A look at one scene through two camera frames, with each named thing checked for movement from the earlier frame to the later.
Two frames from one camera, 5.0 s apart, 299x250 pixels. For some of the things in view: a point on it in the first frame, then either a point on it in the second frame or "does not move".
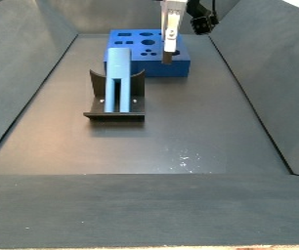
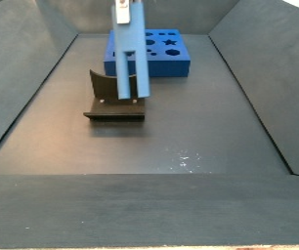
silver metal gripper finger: x=171 y=13 -> x=122 y=12
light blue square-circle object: x=118 y=69 -> x=129 y=39
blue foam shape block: x=146 y=44 does not move
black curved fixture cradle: x=135 y=114 does not move
